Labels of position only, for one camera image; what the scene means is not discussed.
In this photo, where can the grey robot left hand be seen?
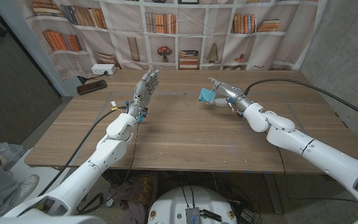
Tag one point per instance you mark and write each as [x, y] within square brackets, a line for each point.
[143, 91]

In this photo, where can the white shoe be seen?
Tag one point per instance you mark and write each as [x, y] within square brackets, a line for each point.
[28, 185]

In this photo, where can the dark wooden door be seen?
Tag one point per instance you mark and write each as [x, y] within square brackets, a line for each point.
[8, 87]

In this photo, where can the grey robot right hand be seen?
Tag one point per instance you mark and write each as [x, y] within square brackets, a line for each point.
[232, 93]

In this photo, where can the printed bookshelf backdrop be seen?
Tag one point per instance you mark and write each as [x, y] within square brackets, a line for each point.
[197, 34]

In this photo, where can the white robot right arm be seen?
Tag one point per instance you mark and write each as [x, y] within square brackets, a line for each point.
[322, 155]

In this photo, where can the small blue cloth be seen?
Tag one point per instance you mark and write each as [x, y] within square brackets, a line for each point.
[206, 95]

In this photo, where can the grey finned electronics box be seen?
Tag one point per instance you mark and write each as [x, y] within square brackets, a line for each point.
[193, 216]

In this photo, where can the white power strip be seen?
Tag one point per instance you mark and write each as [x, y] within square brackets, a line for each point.
[103, 69]

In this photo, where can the brown cloth on floor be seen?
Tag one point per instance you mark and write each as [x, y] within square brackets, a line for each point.
[135, 194]

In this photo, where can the black TV remote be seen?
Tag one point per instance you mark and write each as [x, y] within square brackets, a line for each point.
[91, 87]

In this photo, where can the clear plastic container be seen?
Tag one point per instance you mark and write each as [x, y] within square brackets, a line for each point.
[5, 152]

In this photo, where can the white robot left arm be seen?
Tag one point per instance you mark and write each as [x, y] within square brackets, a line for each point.
[89, 169]

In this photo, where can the grey table leg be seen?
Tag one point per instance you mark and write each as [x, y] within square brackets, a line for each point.
[272, 193]

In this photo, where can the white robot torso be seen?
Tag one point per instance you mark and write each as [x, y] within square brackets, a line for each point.
[172, 205]

